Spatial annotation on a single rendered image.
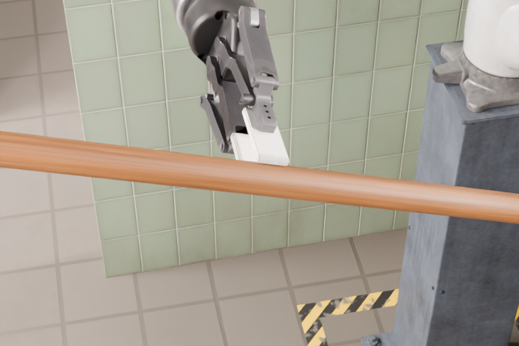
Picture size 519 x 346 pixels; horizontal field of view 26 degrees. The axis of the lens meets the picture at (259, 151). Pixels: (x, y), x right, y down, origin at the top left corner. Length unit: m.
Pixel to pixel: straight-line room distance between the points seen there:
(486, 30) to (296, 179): 1.00
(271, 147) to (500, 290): 1.47
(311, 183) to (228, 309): 1.95
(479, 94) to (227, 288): 1.18
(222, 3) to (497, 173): 1.10
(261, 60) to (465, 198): 0.24
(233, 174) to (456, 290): 1.45
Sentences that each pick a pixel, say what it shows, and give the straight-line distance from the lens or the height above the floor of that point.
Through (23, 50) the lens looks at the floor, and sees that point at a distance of 3.77.
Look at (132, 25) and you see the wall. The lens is 2.47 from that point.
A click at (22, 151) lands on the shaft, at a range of 0.94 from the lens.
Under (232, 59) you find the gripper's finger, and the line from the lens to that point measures 1.10.
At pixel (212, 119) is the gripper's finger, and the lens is 1.13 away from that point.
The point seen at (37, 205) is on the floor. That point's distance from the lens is 3.26.
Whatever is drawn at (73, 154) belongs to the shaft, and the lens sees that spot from 0.95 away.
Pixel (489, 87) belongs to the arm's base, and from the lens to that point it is 2.04.
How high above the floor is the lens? 2.36
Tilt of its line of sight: 45 degrees down
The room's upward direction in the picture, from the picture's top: straight up
